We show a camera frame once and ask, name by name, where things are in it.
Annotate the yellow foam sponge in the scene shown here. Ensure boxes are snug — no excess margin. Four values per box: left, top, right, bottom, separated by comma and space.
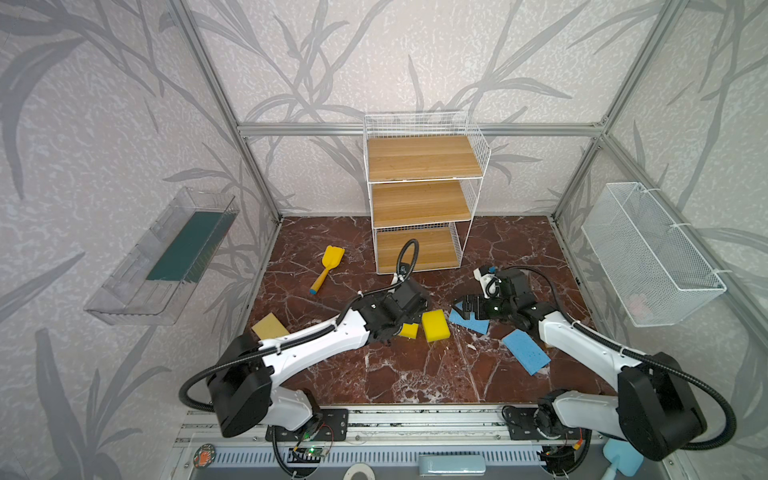
398, 323, 420, 339
421, 310, 451, 343

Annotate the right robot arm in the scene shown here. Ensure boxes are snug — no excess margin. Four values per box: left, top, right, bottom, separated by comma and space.
451, 266, 738, 461

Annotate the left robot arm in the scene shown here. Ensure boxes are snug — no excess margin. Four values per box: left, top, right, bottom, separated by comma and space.
178, 256, 431, 438

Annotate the blue cellulose sponge near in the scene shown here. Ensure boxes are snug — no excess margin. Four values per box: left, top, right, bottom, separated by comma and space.
449, 308, 490, 335

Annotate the blue cellulose sponge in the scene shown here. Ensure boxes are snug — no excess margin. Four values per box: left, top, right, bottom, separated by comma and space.
502, 330, 551, 376
449, 308, 490, 335

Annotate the blue cellulose sponge far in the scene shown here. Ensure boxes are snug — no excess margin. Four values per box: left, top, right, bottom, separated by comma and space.
502, 330, 551, 376

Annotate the yellow toy shovel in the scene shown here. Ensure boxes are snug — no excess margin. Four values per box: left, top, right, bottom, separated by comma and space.
310, 246, 345, 295

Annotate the green circuit board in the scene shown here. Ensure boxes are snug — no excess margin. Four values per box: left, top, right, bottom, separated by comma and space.
288, 444, 332, 464

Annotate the light blue brush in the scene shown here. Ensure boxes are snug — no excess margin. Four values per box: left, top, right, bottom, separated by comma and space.
601, 439, 644, 480

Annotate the round orange sticker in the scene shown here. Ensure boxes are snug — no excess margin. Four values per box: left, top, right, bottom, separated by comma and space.
192, 443, 216, 469

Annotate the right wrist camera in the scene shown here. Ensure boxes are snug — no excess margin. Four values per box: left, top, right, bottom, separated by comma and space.
473, 266, 500, 298

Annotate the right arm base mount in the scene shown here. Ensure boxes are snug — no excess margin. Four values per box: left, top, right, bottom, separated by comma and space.
501, 405, 584, 444

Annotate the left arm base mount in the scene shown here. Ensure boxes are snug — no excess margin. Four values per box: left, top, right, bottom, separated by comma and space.
266, 408, 350, 443

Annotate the white wire wooden shelf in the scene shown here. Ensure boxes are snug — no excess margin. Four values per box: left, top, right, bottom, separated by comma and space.
363, 110, 491, 274

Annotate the white wire wall basket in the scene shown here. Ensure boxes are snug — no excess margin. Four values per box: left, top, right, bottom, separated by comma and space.
582, 182, 727, 328

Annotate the clear plastic wall tray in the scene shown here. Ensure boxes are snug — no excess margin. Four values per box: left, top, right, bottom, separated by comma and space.
84, 187, 240, 326

